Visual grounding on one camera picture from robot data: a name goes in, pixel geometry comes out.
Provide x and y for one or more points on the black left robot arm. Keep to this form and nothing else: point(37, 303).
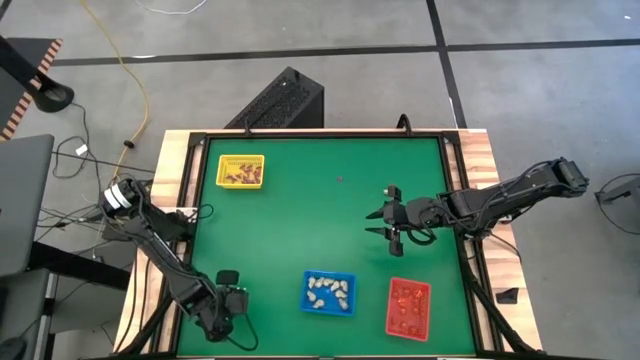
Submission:
point(160, 240)

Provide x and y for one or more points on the black stand with round base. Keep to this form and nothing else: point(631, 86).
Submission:
point(52, 97)

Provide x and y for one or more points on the yellow slotted plastic basket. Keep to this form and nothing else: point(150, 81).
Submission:
point(222, 160)

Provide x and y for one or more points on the green table mat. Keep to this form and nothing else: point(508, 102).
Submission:
point(300, 225)

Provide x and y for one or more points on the black desk bar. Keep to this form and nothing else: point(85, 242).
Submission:
point(80, 267)

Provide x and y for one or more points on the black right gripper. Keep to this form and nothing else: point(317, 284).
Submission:
point(410, 215)

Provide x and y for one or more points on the red slotted plastic basket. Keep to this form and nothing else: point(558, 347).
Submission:
point(392, 332)

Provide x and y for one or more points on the grey floor device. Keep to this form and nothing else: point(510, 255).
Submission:
point(620, 189)

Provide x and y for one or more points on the grey mat with striped edge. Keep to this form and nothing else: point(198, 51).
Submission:
point(47, 56)

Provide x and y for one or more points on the blue slotted plastic basket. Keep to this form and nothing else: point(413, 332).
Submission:
point(306, 308)

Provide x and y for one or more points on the black hook loop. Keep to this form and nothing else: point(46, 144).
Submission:
point(400, 122)

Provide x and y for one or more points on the black wedge bracket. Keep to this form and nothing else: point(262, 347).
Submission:
point(507, 296)

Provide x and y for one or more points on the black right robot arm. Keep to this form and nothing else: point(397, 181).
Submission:
point(500, 200)

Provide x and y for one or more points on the black computer mouse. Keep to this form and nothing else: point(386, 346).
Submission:
point(10, 350)

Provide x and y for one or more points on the black computer tower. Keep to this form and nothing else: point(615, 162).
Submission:
point(280, 100)

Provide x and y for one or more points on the grey desk panel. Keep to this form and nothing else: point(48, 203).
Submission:
point(25, 200)

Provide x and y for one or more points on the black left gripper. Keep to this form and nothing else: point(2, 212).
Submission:
point(235, 300)

